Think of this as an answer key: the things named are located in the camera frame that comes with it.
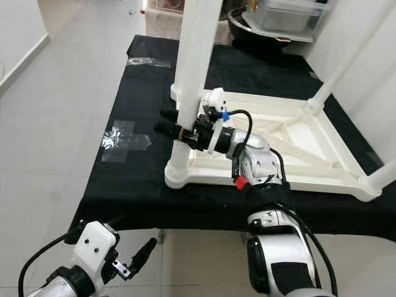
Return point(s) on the clear tape strip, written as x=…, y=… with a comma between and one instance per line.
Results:
x=148, y=62

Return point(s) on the clear plastic storage bin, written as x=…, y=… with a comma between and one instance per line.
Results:
x=288, y=18

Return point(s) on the clear tape cross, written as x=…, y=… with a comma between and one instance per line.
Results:
x=124, y=140

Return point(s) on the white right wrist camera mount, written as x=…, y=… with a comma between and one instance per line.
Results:
x=215, y=100

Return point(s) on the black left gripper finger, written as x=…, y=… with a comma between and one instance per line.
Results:
x=142, y=253

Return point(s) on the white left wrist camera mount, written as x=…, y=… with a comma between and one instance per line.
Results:
x=96, y=246

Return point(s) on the white plastic table top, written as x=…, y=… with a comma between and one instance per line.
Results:
x=315, y=142

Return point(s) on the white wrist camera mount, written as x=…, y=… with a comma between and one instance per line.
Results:
x=215, y=100
x=96, y=246

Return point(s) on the beige cloth covered bench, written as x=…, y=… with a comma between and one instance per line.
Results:
x=161, y=25

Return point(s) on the red printed box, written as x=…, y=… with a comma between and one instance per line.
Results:
x=170, y=5

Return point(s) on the metal table frame leg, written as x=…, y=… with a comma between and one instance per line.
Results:
x=161, y=236

